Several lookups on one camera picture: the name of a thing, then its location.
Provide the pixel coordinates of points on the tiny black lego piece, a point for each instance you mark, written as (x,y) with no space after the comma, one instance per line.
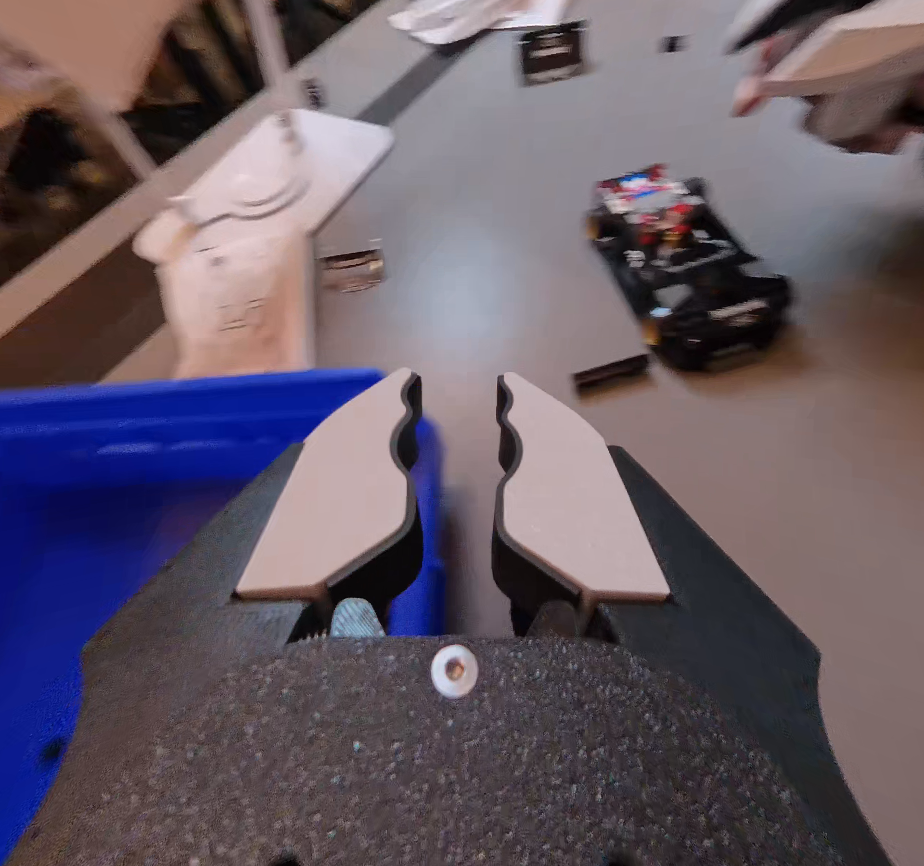
(672,44)

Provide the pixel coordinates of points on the black lego car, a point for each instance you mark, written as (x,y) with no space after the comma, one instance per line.
(686,267)

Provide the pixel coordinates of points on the small black lego part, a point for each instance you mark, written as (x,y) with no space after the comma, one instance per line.
(312,93)

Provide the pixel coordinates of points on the person's right hand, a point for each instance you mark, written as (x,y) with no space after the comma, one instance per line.
(751,80)

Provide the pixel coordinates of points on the black printed lego plate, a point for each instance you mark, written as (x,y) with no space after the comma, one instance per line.
(553,52)

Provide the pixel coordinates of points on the blue plastic bin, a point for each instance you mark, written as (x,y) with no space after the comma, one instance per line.
(101,520)

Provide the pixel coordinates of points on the clear lego windshield piece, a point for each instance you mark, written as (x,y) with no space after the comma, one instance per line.
(352,267)

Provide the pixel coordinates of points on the white printed paper bag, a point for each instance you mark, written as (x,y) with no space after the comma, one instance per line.
(231,296)

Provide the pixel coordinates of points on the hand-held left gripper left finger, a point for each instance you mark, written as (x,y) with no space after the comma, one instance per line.
(340,498)

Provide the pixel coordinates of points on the long black lego plate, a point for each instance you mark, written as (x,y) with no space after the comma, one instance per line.
(611,371)

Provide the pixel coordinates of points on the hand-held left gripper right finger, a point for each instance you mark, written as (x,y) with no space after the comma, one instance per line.
(578,505)

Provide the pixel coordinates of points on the white booklet stand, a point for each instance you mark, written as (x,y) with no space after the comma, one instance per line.
(282,159)

